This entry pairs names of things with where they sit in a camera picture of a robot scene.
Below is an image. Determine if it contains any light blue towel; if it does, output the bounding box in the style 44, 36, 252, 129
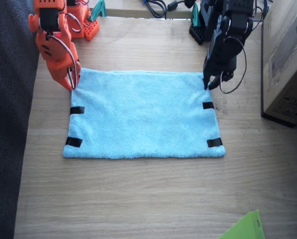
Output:
62, 67, 226, 160

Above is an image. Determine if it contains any teal plastic table clamp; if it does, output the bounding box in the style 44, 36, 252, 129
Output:
90, 0, 106, 22
192, 2, 201, 27

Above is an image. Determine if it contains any brown cardboard box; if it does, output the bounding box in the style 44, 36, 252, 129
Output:
260, 0, 297, 128

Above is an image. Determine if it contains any dark grey foam panel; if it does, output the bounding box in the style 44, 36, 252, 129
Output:
0, 0, 41, 239

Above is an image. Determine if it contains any red white black servo cable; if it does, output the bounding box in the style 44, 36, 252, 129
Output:
47, 34, 81, 90
219, 36, 247, 95

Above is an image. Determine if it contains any black cable with plug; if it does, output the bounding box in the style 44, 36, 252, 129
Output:
252, 0, 271, 29

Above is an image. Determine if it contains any black cable with ferrite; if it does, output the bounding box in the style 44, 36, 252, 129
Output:
167, 0, 191, 12

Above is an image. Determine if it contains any looped black cable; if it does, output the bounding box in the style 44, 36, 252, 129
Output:
141, 0, 169, 19

